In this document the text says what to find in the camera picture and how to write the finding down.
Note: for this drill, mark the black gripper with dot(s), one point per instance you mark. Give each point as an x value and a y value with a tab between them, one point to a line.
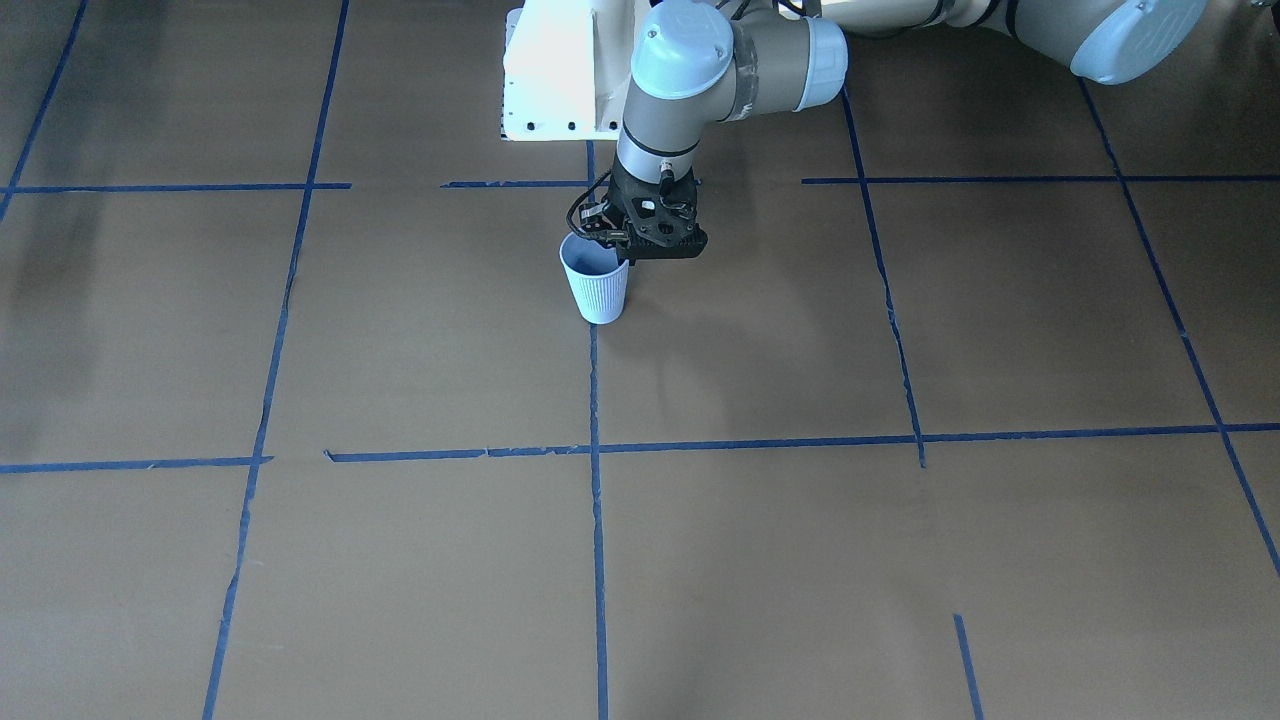
598	220

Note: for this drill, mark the light blue ribbed cup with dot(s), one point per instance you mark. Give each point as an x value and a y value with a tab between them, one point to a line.
597	278

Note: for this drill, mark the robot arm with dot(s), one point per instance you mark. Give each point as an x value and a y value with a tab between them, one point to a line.
697	63

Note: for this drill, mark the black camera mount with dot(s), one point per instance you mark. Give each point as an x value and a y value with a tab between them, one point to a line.
622	239

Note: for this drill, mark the white camera mast base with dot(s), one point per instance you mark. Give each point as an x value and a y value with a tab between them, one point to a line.
567	69

